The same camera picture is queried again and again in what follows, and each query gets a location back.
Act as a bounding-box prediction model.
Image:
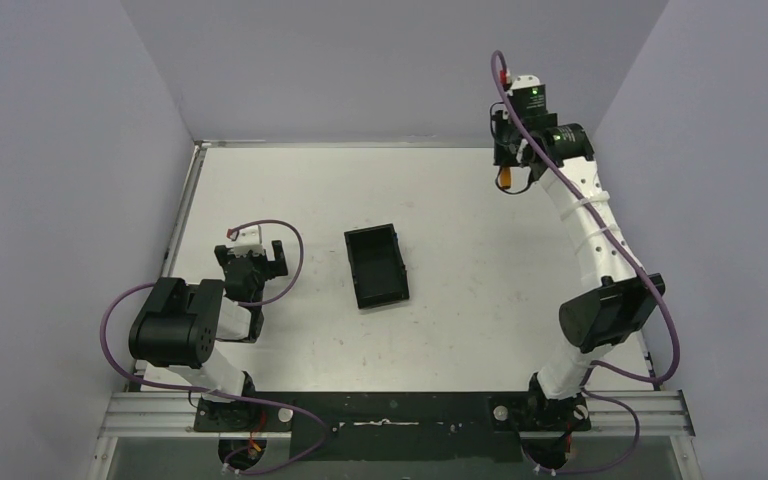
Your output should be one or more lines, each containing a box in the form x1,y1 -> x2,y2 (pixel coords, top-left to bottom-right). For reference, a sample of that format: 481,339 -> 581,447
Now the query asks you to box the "orange handled screwdriver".
496,167 -> 512,193

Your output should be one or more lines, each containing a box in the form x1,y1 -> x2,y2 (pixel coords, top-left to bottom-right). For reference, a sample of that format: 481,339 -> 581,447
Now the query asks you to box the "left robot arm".
128,240 -> 288,431

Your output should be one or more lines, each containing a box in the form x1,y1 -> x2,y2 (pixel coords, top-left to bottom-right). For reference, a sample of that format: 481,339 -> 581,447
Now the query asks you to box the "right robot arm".
491,76 -> 665,429

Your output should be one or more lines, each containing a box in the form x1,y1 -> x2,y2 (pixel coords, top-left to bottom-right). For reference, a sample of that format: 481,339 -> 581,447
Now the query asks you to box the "black plastic bin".
344,223 -> 410,310

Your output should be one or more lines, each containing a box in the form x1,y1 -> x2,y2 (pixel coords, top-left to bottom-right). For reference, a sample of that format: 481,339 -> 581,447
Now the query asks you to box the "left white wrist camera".
227,225 -> 264,257

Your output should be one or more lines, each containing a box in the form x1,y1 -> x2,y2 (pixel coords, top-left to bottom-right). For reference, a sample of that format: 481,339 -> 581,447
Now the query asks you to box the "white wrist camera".
499,70 -> 543,95
227,225 -> 264,257

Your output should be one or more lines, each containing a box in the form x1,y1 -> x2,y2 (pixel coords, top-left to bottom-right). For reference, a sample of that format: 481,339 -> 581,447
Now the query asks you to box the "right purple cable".
489,50 -> 682,477

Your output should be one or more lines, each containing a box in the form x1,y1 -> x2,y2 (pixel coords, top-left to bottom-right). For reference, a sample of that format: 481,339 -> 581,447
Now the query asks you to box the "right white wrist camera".
499,70 -> 543,95

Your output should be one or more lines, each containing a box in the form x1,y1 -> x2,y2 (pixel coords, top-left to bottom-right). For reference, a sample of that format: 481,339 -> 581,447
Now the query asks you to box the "aluminium table edge frame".
169,145 -> 582,299

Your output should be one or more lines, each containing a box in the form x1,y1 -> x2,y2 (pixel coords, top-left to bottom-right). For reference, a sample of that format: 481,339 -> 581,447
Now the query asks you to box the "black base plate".
193,391 -> 591,463

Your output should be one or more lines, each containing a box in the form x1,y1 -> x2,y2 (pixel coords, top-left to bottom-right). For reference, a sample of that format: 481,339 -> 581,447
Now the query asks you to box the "aluminium front rail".
100,391 -> 695,438

